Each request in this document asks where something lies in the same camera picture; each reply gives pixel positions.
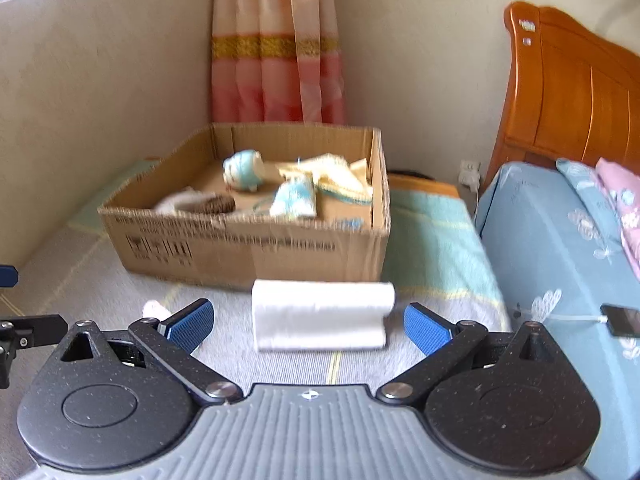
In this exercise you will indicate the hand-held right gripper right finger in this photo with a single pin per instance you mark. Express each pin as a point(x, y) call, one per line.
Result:
point(427, 329)

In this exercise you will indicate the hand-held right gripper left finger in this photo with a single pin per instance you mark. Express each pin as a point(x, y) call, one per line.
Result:
point(189, 325)

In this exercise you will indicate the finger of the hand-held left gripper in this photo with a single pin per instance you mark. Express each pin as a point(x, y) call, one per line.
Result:
point(7, 276)
point(35, 329)

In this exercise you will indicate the cardboard box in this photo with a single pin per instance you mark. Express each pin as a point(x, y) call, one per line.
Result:
point(225, 250)

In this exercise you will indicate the white cloth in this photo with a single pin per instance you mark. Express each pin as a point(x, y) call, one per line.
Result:
point(320, 315)

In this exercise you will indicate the brown knitted hair scrunchie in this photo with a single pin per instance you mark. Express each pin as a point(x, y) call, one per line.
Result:
point(217, 205)

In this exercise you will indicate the embroidered blue tasselled sachet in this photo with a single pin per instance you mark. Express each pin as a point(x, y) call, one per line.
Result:
point(295, 199)

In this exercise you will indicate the pale yellow cleaning cloth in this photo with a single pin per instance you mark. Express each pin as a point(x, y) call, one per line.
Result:
point(330, 175)
point(361, 169)

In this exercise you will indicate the grey plaid bed sheet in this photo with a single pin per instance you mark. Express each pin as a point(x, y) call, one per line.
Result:
point(440, 260)

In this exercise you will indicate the blue floral bed mattress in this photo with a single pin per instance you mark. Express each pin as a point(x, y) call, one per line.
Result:
point(550, 260)

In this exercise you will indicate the blue plush toy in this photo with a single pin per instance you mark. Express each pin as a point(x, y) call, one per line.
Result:
point(242, 170)

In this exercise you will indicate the black smartphone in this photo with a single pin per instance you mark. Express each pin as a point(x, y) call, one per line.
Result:
point(622, 320)

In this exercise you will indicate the blue floral pillow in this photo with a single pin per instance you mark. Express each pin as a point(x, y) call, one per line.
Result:
point(582, 185)

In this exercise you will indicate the pink pillow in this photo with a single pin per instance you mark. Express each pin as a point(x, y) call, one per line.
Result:
point(622, 195)

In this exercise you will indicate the wooden headboard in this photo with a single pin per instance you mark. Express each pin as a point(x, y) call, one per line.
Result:
point(570, 95)

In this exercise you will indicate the pink striped curtain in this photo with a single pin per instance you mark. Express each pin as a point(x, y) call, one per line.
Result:
point(277, 55)

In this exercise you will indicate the wooden bed frame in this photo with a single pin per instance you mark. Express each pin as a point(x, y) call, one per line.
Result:
point(425, 187)

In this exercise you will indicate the white wall socket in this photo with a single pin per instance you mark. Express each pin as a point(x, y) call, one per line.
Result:
point(470, 172)

